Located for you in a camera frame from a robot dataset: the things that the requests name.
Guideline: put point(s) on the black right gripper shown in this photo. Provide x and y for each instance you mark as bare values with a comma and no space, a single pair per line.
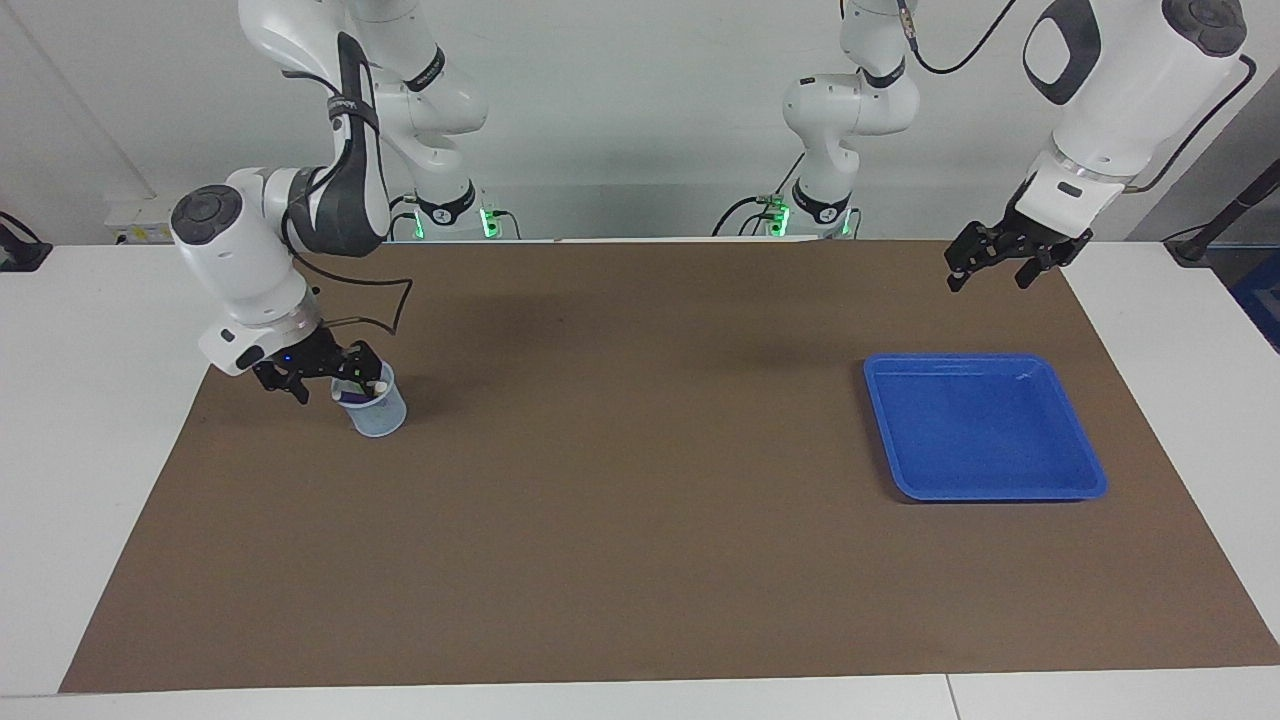
310,358

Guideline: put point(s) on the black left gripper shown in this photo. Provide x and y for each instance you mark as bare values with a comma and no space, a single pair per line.
1015,238

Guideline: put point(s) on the purple pen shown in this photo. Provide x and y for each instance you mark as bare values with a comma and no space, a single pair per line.
356,397

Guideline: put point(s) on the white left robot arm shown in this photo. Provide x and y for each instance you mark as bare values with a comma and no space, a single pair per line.
1110,90

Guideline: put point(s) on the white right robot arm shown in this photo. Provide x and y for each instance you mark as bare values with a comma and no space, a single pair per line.
240,250

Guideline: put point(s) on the blue plastic tray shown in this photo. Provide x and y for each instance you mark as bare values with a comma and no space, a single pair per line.
985,430

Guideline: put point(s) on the translucent plastic cup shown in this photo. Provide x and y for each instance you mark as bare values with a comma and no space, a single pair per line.
378,418

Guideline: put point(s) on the black stand leg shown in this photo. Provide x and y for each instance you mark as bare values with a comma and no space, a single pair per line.
1230,215

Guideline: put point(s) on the white power strip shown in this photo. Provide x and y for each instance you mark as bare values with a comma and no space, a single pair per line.
140,220

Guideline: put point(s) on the blue crate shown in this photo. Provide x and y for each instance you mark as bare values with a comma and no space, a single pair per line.
1260,300

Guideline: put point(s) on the brown table mat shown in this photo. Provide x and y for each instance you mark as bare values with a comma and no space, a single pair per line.
640,480

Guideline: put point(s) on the black clamp mount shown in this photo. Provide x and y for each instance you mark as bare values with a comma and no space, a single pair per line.
20,250

